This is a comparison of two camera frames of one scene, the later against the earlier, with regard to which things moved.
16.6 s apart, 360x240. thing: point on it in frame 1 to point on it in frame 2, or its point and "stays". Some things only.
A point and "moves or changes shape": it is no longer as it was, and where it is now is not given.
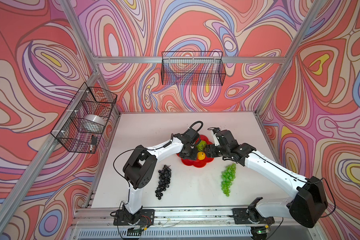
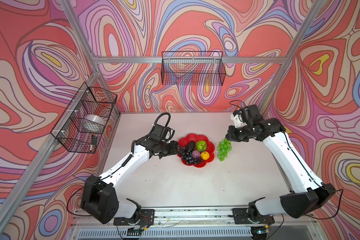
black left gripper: [193, 157] to [174, 148]
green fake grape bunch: [228, 176] moves or changes shape
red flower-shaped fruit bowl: [198, 163] stays
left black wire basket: [83, 125] stays
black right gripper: [210, 151] to [230, 136]
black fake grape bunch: [164, 177] moves or changes shape
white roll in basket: [93, 123] stays
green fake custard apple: [201, 145] stays
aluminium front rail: [88, 218] stays
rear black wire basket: [193, 68] stays
